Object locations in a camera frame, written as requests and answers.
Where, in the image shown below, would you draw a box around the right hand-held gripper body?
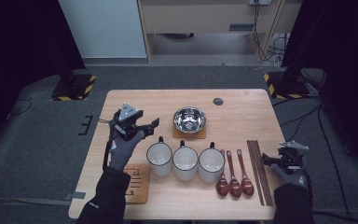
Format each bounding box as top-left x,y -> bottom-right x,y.
278,140 -> 310,172

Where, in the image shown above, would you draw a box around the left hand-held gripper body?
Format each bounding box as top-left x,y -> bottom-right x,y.
110,102 -> 145,141

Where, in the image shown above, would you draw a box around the row of brown chopsticks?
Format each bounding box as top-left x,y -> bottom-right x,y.
246,139 -> 274,207

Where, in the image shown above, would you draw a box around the white enamel mug black rim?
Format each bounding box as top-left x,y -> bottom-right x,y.
198,142 -> 226,184
172,139 -> 200,182
145,135 -> 173,177

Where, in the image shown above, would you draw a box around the stainless steel bowl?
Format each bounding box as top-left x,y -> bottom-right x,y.
172,106 -> 207,134

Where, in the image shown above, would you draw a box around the person's right hand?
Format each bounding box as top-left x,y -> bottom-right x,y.
269,163 -> 309,189

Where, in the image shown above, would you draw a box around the person's left hand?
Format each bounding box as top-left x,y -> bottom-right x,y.
107,130 -> 146,172

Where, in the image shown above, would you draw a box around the black floor tape marks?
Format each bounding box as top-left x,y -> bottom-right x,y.
77,115 -> 94,136

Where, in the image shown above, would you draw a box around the black stand with striped base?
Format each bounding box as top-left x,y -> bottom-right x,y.
50,69 -> 97,102
263,62 -> 311,100

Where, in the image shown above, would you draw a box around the white cabinet panel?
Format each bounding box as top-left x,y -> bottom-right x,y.
58,0 -> 147,59

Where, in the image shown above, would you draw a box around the flat grey floor device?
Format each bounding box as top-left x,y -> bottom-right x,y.
162,32 -> 196,40

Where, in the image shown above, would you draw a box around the grey tape strip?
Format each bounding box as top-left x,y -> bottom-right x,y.
64,191 -> 87,201

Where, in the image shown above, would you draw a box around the beige wooden desk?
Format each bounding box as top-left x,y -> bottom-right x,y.
136,0 -> 302,63

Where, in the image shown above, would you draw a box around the black curtain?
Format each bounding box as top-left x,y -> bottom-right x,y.
281,0 -> 358,175
0,0 -> 87,157

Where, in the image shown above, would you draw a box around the grey rectangular desk label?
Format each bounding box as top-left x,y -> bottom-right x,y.
228,22 -> 255,32

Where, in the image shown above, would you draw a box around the white power strip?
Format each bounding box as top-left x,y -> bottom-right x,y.
249,0 -> 272,7

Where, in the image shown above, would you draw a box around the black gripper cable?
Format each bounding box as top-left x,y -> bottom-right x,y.
102,116 -> 117,171
302,166 -> 315,202

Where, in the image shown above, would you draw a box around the long black floor cable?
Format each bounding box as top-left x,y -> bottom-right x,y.
317,105 -> 353,222

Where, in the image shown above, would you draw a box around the white cable bundle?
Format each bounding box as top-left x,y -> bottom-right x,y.
271,32 -> 291,71

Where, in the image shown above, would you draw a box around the black hanging cable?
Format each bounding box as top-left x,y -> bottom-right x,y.
252,3 -> 276,63

